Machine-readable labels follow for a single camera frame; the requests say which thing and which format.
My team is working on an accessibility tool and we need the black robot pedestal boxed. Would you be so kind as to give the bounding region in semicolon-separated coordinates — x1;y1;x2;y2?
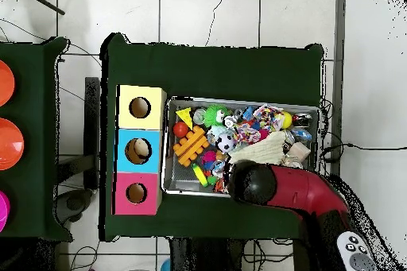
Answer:
169;238;248;271

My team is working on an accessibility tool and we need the side table with green cloth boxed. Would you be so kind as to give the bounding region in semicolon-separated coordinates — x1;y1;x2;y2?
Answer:
0;37;71;242

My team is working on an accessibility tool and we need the black power cable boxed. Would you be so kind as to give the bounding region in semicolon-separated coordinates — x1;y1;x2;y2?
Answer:
320;142;407;159

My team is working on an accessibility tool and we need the green fuzzy toy with eyes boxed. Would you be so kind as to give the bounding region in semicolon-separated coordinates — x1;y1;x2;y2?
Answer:
203;104;233;127

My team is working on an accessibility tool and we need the pink bowl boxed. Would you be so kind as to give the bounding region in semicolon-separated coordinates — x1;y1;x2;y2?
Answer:
0;190;11;233

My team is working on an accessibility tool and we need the red ball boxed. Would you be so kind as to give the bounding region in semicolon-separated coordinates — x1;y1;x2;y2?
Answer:
172;122;190;138

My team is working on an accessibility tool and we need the black and white soccer ball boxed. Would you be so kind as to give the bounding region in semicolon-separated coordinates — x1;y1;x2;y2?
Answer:
215;133;235;153

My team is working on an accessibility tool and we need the cream waffle cloth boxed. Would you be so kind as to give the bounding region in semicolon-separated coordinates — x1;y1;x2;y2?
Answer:
228;130;289;165

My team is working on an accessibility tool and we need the yellow ball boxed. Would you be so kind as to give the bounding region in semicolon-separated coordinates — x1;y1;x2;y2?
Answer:
281;111;294;130

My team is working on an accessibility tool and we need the yellow cheese wedge toy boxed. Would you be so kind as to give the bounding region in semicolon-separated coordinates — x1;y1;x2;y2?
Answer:
176;106;194;130

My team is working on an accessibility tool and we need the wire mesh bin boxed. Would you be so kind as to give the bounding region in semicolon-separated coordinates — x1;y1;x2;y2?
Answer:
161;97;321;197

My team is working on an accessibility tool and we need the orange plastic building block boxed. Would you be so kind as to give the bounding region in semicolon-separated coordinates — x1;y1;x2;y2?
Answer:
172;125;210;168

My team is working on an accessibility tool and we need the orange bowl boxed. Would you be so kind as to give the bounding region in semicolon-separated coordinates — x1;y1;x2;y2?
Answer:
0;118;25;172
0;60;16;108

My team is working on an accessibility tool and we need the black rod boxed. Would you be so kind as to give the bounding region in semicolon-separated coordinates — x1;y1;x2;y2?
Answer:
17;0;66;16

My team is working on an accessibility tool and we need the plain wooden block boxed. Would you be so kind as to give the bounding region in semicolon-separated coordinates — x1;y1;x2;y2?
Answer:
285;141;312;168

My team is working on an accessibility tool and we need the wooden box with three holes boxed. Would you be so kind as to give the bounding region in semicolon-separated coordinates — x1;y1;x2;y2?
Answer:
113;84;168;216

